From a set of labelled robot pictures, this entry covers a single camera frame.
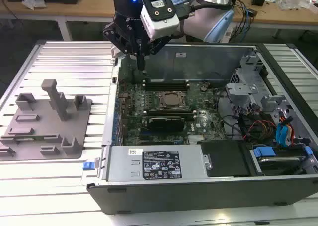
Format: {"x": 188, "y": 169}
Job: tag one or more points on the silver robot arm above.
{"x": 198, "y": 24}

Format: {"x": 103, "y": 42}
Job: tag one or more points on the blue release latch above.
{"x": 89, "y": 166}

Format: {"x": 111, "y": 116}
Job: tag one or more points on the blue disk carrier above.
{"x": 263, "y": 152}

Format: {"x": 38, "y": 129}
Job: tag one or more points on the grey parts rack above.
{"x": 54, "y": 126}

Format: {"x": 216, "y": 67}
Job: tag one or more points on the black graphics card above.
{"x": 166, "y": 123}

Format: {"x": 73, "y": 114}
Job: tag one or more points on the clear plastic bags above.
{"x": 290, "y": 1}

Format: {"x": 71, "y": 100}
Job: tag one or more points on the black RAM slot bank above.
{"x": 166, "y": 87}
{"x": 169, "y": 111}

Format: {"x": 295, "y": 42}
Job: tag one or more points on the silver chipset heatsink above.
{"x": 196, "y": 139}

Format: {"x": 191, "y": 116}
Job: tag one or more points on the black plastic cover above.
{"x": 223, "y": 159}

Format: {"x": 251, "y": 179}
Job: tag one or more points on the silver power supply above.
{"x": 124, "y": 166}

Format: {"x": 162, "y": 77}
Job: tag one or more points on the green RAM stick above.
{"x": 34, "y": 136}
{"x": 156, "y": 80}

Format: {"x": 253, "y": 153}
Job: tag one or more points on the grey metal drive cage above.
{"x": 242, "y": 88}

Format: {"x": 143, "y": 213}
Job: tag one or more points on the crumpled white paper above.
{"x": 32, "y": 3}

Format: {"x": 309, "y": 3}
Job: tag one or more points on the CPU with silver top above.
{"x": 172, "y": 99}

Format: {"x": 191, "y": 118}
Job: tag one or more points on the round coin battery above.
{"x": 203, "y": 87}

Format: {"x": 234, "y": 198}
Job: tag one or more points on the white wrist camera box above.
{"x": 161, "y": 24}

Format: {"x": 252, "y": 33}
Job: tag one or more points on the green motherboard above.
{"x": 206, "y": 116}

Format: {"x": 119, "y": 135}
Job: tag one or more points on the black PC case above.
{"x": 174, "y": 198}

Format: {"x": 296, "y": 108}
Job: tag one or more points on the wooden desk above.
{"x": 87, "y": 8}

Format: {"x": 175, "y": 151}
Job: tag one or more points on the small black adapter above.
{"x": 253, "y": 13}

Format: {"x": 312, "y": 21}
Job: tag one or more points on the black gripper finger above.
{"x": 116, "y": 37}
{"x": 157, "y": 46}

